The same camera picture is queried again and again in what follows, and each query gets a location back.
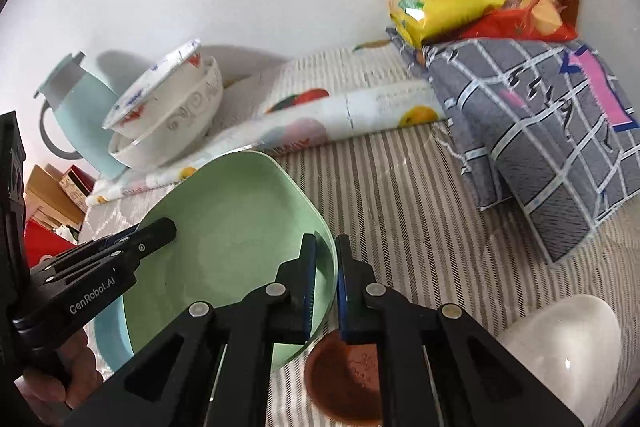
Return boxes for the plain white bowl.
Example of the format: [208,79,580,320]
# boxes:
[492,294,636,425]

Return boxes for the blue red patterned bowl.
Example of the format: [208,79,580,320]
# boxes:
[102,39,224,142]

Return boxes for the yellow chip bag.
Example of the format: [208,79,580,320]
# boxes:
[389,0,531,48]

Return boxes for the light blue thermos jug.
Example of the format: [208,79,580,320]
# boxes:
[34,52,128,180]

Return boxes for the red chip bag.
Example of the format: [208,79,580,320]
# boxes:
[460,0,578,42]

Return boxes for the red paper bag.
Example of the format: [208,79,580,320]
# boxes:
[22,217,81,268]

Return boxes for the person's left hand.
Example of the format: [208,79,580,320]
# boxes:
[15,327,106,425]

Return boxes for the fruit print rolled mat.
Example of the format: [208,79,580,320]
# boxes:
[87,39,451,208]

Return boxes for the grey checked cloth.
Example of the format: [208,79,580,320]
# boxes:
[385,27,640,265]

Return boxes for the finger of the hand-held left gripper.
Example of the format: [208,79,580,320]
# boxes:
[75,224,146,253]
[30,217,178,288]

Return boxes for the small brown bowl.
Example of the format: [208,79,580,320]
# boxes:
[304,329,383,425]

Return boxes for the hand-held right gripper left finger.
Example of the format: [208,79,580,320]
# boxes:
[62,232,321,427]

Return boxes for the light blue plate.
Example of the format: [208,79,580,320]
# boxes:
[92,292,136,375]

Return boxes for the patterned booklet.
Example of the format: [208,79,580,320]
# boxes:
[59,169,96,212]

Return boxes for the brown paper bag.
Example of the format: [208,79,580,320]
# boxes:
[25,164,86,228]

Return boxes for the striped quilt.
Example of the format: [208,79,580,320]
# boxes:
[77,47,640,427]

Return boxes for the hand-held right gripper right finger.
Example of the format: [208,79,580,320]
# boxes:
[336,234,586,427]

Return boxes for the green square plate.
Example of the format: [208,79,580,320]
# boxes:
[120,151,338,370]

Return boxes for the large white bowl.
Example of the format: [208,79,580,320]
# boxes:
[107,107,224,171]

